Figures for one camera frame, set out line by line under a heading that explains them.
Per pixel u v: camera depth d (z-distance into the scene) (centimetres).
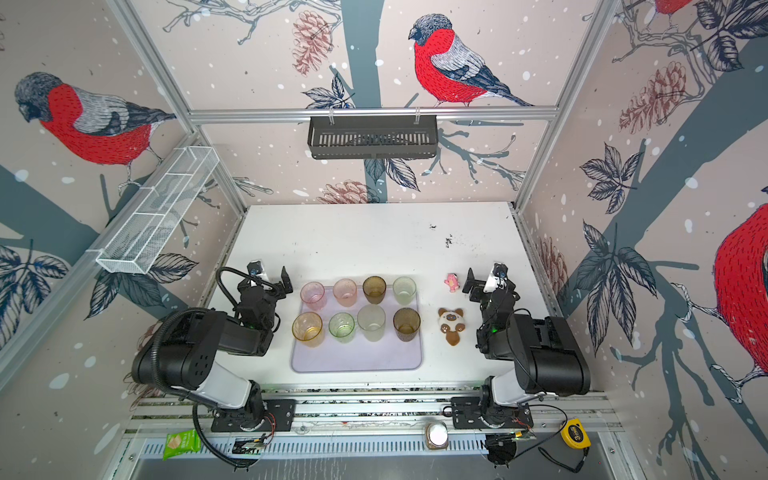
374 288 94
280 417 73
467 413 73
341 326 88
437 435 62
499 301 70
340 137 107
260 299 71
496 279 76
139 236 73
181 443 69
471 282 82
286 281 86
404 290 95
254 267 77
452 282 97
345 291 95
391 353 85
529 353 45
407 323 87
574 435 69
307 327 87
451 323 88
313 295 93
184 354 46
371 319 85
